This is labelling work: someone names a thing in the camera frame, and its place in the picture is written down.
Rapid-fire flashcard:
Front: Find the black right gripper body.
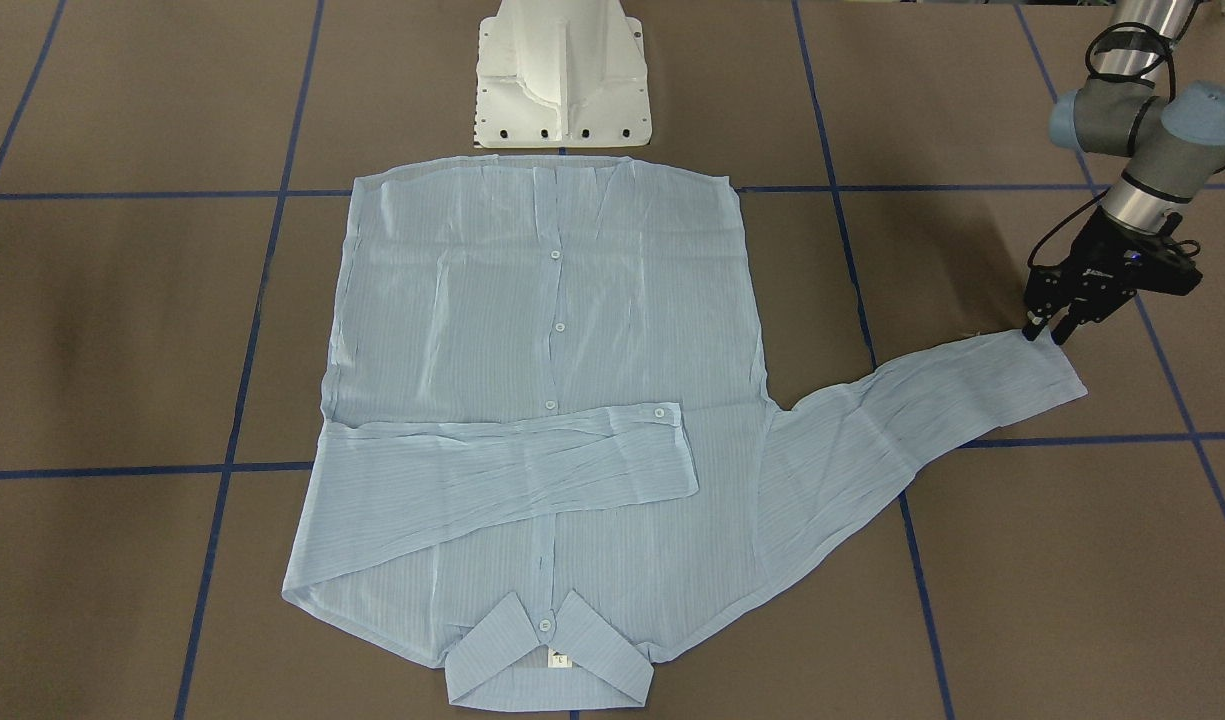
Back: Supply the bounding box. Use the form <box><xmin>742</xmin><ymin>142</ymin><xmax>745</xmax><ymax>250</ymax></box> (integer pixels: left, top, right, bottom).
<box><xmin>1023</xmin><ymin>208</ymin><xmax>1203</xmax><ymax>323</ymax></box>

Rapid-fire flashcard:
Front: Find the light blue button-up shirt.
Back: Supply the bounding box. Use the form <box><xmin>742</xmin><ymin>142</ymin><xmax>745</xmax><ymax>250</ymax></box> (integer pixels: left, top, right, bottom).
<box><xmin>281</xmin><ymin>156</ymin><xmax>1087</xmax><ymax>711</ymax></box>

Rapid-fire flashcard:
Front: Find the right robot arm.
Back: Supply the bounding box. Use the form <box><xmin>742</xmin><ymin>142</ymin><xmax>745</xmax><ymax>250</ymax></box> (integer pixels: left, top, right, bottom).
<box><xmin>1022</xmin><ymin>1</ymin><xmax>1225</xmax><ymax>345</ymax></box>

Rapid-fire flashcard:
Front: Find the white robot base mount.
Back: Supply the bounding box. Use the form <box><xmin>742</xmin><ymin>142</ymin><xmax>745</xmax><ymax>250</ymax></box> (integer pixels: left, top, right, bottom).
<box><xmin>472</xmin><ymin>1</ymin><xmax>653</xmax><ymax>149</ymax></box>

